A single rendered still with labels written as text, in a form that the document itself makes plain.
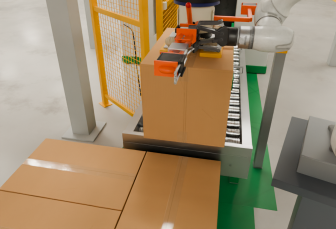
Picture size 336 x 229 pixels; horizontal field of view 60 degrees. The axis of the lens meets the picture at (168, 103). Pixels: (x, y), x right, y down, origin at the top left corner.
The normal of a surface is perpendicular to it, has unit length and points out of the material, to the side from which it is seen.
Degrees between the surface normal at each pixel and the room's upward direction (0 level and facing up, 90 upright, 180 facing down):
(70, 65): 90
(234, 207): 0
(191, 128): 89
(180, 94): 89
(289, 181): 0
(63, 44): 90
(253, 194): 0
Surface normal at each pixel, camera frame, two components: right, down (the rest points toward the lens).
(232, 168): -0.20, 0.49
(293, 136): 0.00, -0.86
